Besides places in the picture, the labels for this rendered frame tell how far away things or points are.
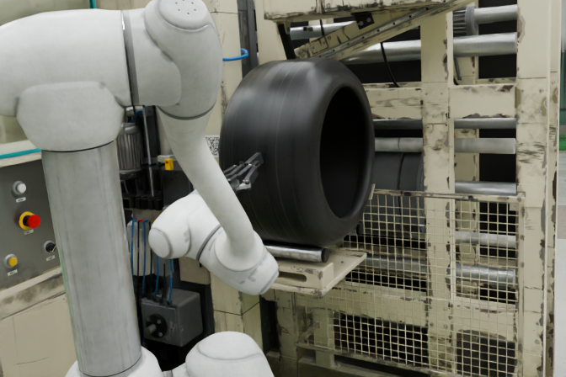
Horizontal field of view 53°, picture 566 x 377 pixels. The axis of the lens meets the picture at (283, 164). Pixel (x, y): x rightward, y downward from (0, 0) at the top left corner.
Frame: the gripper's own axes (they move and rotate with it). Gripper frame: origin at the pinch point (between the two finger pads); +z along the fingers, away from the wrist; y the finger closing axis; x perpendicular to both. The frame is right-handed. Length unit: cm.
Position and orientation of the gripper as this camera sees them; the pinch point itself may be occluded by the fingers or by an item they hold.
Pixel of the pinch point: (253, 162)
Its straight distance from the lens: 154.0
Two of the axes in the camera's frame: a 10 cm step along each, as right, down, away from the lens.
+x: 1.9, 9.0, 3.9
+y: -8.7, -0.3, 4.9
